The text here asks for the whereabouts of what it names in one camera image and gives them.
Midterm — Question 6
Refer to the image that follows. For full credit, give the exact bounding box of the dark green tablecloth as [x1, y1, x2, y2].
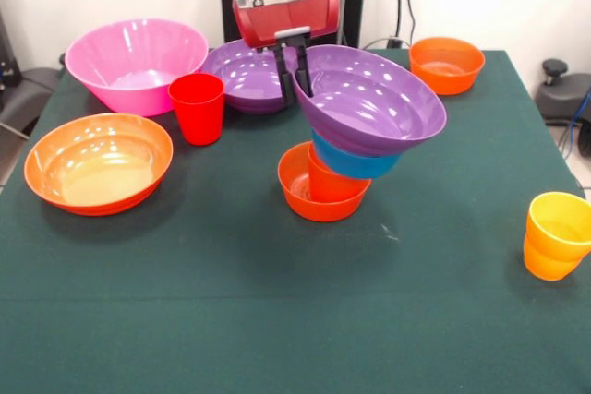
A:
[0, 47, 591, 394]

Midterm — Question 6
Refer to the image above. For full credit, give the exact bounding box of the small orange bowl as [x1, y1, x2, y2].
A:
[276, 140, 373, 223]
[408, 37, 487, 96]

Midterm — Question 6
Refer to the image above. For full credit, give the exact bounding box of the black pedestal foot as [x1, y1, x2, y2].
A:
[534, 58, 591, 121]

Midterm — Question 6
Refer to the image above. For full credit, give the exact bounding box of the yellow cup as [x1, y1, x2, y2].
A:
[525, 191, 591, 264]

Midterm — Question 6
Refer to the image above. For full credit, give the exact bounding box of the blue bowl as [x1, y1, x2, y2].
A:
[311, 128, 402, 180]

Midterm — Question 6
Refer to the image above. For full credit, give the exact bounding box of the red cup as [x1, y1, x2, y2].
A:
[167, 72, 226, 147]

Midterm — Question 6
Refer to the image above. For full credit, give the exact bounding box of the light orange cup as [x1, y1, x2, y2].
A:
[523, 233, 584, 282]

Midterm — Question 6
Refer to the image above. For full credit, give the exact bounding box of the black equipment frame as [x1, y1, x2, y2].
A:
[0, 10, 20, 87]

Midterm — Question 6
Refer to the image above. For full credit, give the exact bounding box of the pink bowl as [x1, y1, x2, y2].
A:
[64, 18, 210, 117]

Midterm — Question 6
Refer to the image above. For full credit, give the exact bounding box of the large orange bowl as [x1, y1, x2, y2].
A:
[23, 113, 175, 217]

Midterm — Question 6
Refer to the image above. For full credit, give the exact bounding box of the grey pedestal foot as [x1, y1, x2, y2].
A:
[0, 67, 61, 125]

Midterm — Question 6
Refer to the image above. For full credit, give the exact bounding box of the purple bowl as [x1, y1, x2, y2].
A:
[292, 44, 448, 157]
[200, 39, 299, 116]

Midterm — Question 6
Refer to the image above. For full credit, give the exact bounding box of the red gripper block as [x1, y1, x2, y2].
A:
[231, 0, 342, 105]

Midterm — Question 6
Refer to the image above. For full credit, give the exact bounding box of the blue cable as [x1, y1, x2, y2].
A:
[558, 89, 591, 160]

